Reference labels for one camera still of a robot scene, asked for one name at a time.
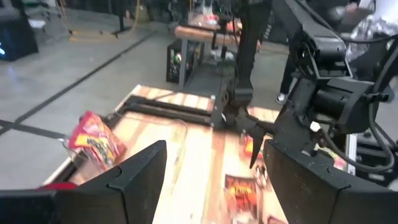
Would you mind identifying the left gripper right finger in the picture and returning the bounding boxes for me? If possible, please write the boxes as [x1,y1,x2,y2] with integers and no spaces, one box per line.
[262,139,398,224]

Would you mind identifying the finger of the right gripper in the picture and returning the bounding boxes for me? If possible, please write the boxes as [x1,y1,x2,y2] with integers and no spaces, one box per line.
[239,108,276,131]
[248,123,269,169]

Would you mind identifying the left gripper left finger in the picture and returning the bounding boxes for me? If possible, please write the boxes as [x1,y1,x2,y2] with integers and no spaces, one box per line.
[0,139,168,224]

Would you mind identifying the pink yellow ramen packet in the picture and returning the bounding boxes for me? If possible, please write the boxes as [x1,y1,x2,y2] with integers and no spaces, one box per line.
[322,145,348,171]

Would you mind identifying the small orange foil packet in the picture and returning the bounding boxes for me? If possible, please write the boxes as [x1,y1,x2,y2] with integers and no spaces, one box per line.
[224,173,259,219]

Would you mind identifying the red roast beef ramen packet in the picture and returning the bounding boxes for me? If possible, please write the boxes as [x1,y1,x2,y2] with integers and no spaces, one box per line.
[67,110,127,174]

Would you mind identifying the silver aluminium extrusion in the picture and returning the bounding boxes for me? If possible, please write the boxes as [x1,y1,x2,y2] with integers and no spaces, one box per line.
[346,133,358,175]

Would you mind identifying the clear plastic bin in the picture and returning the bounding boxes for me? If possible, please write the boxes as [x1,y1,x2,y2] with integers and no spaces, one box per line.
[60,116,189,187]

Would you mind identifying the red bowl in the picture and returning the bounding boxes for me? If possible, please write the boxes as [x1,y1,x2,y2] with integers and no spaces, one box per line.
[36,182,79,191]

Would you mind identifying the wooden workbench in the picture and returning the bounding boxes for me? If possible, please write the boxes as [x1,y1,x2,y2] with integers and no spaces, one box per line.
[173,24,244,47]

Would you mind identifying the black computer tower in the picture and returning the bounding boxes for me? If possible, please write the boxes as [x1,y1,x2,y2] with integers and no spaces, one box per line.
[0,0,40,62]

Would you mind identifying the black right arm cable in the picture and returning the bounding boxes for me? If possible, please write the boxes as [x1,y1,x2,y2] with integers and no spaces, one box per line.
[320,102,396,174]

